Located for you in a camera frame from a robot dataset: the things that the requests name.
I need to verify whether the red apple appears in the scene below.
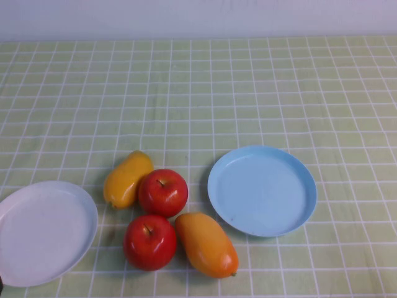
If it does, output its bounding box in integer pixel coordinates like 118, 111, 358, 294
123, 214, 178, 272
138, 168, 189, 219

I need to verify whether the yellow mango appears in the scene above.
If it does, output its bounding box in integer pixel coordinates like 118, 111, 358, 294
103, 150, 154, 210

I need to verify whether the orange mango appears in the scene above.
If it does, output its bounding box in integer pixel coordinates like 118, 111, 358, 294
174, 212, 240, 279

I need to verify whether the light blue plate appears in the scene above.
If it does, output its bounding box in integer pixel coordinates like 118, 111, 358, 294
207, 145, 318, 238

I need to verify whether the white plate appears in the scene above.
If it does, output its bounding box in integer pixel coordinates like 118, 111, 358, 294
0, 181, 99, 287

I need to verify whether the green checked tablecloth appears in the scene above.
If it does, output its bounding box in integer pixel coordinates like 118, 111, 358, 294
0, 35, 397, 298

